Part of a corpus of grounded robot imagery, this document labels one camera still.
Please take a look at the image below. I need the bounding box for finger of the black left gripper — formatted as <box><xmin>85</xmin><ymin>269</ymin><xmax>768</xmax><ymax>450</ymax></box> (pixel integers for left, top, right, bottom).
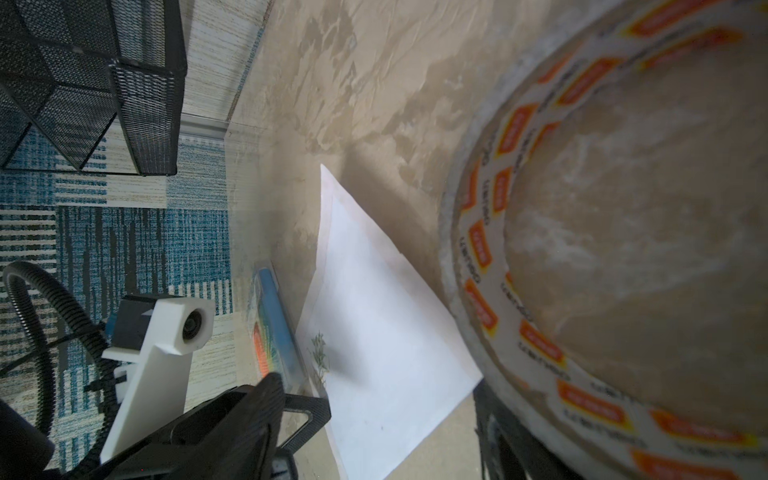
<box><xmin>272</xmin><ymin>394</ymin><xmax>332</xmax><ymax>480</ymax></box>

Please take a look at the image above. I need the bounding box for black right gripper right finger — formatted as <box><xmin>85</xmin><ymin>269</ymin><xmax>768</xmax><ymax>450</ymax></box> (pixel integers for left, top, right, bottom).
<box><xmin>473</xmin><ymin>380</ymin><xmax>582</xmax><ymax>480</ymax></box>

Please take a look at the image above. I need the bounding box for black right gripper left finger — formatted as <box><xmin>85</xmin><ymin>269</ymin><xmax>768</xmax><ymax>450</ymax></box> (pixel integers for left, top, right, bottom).
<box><xmin>90</xmin><ymin>373</ymin><xmax>286</xmax><ymax>479</ymax></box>

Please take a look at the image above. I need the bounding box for white letter paper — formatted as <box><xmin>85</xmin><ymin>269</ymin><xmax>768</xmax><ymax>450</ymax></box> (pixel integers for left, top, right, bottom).
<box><xmin>296</xmin><ymin>169</ymin><xmax>481</xmax><ymax>479</ymax></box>

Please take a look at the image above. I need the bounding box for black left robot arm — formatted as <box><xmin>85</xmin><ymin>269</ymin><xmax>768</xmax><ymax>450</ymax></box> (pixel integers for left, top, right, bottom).
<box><xmin>1</xmin><ymin>261</ymin><xmax>331</xmax><ymax>479</ymax></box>

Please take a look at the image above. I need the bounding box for colourful marker pack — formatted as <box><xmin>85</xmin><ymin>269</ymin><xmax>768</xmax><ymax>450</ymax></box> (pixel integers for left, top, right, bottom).
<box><xmin>246</xmin><ymin>261</ymin><xmax>306</xmax><ymax>394</ymax></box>

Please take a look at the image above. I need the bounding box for white tape roll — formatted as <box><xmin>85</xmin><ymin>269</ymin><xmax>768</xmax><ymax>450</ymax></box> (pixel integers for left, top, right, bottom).
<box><xmin>440</xmin><ymin>1</ymin><xmax>767</xmax><ymax>479</ymax></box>

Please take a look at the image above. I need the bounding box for black mesh shelf rack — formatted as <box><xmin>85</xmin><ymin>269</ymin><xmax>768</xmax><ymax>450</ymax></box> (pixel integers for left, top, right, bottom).
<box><xmin>1</xmin><ymin>1</ymin><xmax>187</xmax><ymax>176</ymax></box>

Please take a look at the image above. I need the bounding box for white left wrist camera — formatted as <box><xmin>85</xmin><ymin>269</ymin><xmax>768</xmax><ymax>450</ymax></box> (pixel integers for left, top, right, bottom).
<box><xmin>100</xmin><ymin>295</ymin><xmax>215</xmax><ymax>463</ymax></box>

